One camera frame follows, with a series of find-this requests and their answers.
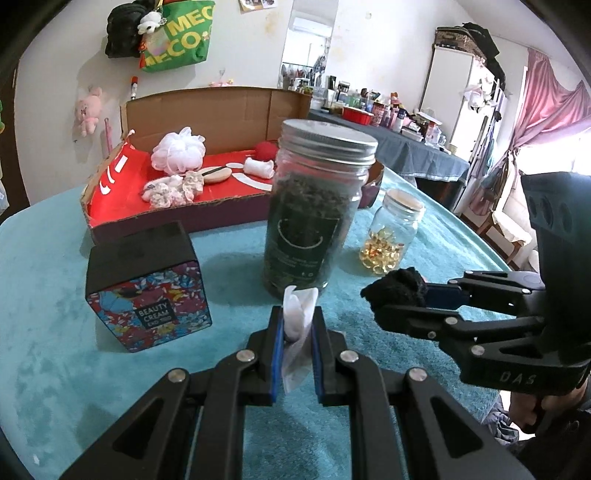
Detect person right hand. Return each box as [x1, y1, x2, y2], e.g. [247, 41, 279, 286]
[509, 380, 589, 434]

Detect pink fox plush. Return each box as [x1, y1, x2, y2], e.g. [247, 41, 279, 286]
[208, 79, 235, 87]

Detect white wardrobe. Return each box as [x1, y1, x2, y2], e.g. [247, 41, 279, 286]
[420, 46, 504, 162]

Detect mop pole orange grips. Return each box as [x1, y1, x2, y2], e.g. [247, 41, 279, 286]
[130, 76, 138, 100]

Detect white mesh bath pouf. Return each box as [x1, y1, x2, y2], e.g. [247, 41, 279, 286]
[150, 127, 206, 176]

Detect pink curtain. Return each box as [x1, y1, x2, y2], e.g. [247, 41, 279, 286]
[479, 48, 591, 195]

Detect beige fluffy scrunchie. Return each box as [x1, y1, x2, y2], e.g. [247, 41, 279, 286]
[147, 170, 205, 210]

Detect green tote bag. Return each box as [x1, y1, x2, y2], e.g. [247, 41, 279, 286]
[139, 1, 215, 72]

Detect white sock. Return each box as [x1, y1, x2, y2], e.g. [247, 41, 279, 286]
[243, 157, 274, 180]

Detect wall mirror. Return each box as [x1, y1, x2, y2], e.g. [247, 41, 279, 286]
[277, 0, 339, 90]

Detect dark cloth side table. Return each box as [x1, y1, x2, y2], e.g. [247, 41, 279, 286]
[308, 109, 469, 183]

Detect small glass capsule jar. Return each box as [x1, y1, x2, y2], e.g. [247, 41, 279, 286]
[359, 188, 426, 276]

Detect white plush sheep toy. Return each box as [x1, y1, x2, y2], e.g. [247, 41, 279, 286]
[140, 175, 183, 202]

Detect cardboard box red lining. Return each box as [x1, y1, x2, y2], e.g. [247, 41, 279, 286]
[79, 85, 386, 245]

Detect white tissue cloth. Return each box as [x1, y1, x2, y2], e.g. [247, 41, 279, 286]
[281, 285, 318, 394]

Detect black scrunchie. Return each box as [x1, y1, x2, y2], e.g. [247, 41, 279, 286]
[360, 267, 427, 330]

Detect red basin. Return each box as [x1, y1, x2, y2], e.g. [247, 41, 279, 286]
[342, 106, 374, 125]

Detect black backpack on wall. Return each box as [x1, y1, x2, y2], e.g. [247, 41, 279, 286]
[105, 0, 154, 59]

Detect pink bunny plush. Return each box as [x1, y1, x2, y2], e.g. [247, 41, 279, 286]
[75, 87, 102, 137]

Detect floral beauty cream box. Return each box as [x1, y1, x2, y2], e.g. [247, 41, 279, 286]
[85, 222, 212, 353]

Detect small white plush on bag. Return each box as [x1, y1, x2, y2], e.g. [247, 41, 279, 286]
[137, 11, 163, 35]

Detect large glass tea jar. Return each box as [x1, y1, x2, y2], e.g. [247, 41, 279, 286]
[263, 119, 378, 298]

